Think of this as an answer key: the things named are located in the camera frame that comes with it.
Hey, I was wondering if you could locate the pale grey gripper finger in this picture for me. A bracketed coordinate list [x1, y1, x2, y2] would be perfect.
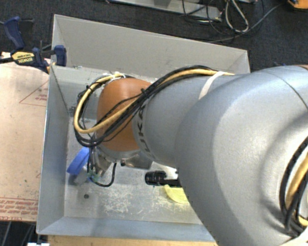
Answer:
[72, 167, 91, 187]

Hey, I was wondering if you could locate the blue curved object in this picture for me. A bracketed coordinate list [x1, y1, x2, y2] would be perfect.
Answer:
[66, 145, 91, 178]

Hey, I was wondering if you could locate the grey metal bin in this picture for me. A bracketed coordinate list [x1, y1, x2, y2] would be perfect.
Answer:
[23, 14, 256, 246]

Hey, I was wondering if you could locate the brown cardboard board red print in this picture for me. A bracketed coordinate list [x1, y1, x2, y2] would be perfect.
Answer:
[0, 51, 60, 229]

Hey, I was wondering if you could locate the pale yellow sponge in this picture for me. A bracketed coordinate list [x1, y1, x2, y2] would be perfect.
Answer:
[160, 184, 193, 205]

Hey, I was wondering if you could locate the black cylinder on white bracket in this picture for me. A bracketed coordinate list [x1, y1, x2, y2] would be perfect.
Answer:
[143, 164, 184, 191]

